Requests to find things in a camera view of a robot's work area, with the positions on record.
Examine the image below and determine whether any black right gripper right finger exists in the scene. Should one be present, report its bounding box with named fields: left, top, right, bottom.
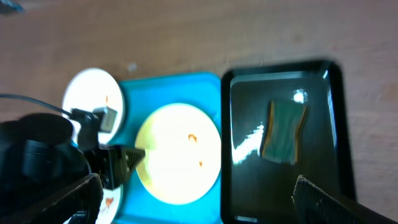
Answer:
left=292, top=175, right=397, bottom=224

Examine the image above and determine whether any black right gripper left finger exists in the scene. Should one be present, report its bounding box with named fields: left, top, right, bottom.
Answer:
left=1, top=174, right=103, bottom=224

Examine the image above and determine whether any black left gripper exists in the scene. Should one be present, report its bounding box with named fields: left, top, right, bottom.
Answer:
left=78, top=145, right=146, bottom=190

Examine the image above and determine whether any yellow round plate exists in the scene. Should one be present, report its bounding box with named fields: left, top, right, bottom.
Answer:
left=135, top=103, right=221, bottom=205

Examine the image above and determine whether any green yellow sponge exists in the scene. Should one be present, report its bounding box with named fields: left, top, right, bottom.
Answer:
left=261, top=100, right=307, bottom=165

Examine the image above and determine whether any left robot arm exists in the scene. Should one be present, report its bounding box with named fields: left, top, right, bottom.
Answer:
left=1, top=113, right=146, bottom=194

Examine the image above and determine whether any black water tray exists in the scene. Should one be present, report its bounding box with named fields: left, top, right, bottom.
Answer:
left=221, top=59, right=356, bottom=223

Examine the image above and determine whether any white plate with red stain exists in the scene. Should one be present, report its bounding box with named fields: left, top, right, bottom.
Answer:
left=62, top=68, right=126, bottom=144

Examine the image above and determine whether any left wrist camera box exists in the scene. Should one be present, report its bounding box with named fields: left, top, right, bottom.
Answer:
left=70, top=107, right=118, bottom=133

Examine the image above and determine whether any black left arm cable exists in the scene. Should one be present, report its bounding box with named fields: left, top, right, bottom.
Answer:
left=0, top=93, right=74, bottom=118

